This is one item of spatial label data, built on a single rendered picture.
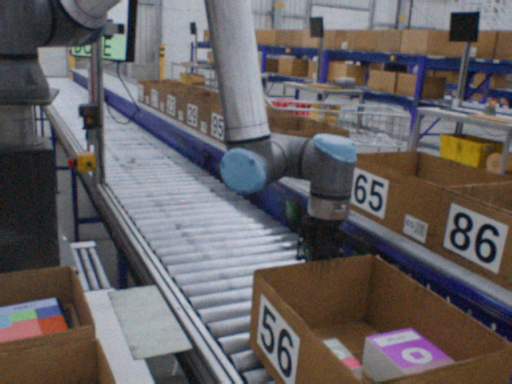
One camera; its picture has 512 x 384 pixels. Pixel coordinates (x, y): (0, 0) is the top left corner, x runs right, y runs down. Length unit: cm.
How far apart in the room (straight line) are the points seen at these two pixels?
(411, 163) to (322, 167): 73
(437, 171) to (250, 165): 88
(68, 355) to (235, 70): 58
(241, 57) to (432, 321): 61
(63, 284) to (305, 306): 54
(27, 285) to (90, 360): 33
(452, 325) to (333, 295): 27
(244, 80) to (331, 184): 28
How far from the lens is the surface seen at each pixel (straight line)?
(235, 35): 97
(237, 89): 97
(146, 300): 127
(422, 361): 100
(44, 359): 96
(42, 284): 124
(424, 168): 175
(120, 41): 226
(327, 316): 117
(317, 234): 110
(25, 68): 135
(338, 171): 105
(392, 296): 113
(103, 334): 115
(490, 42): 717
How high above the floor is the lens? 134
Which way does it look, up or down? 17 degrees down
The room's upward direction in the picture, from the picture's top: 4 degrees clockwise
